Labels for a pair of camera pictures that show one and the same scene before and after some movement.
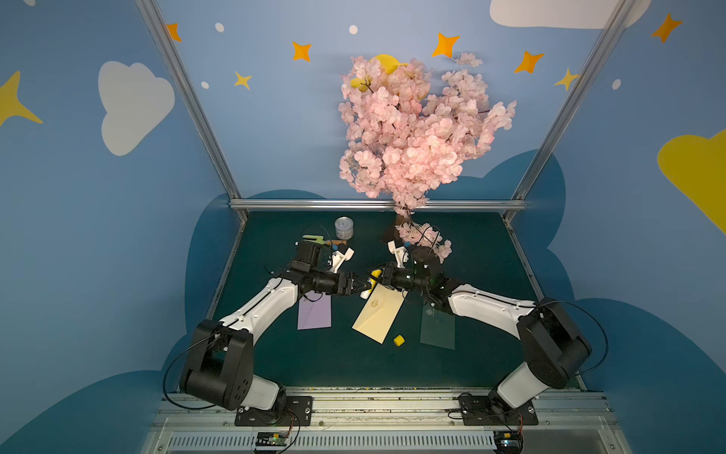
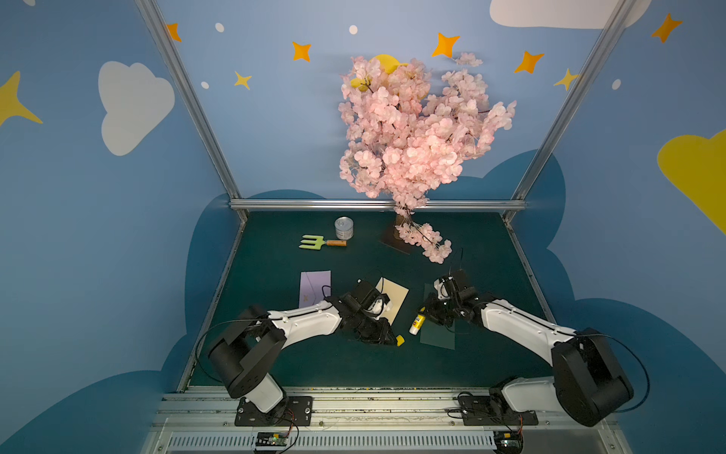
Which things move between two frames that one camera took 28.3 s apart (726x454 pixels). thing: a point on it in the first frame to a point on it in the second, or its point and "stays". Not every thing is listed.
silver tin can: x=344 y=227 stays
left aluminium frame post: x=195 y=103 stays
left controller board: x=270 y=442 stays
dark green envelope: x=438 y=326 stays
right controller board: x=508 y=442 stays
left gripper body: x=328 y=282 to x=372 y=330
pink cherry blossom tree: x=408 y=130 stays
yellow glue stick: x=375 y=273 to x=418 y=322
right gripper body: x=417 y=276 to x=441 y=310
